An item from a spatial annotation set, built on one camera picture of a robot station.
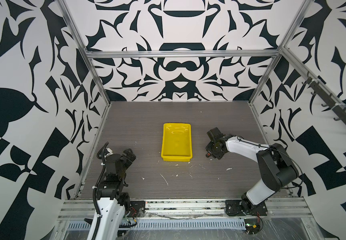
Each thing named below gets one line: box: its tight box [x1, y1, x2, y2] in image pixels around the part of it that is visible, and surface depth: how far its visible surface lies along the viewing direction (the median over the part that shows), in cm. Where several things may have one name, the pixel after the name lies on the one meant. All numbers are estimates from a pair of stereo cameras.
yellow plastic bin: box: [161, 123, 193, 162], surface depth 95 cm
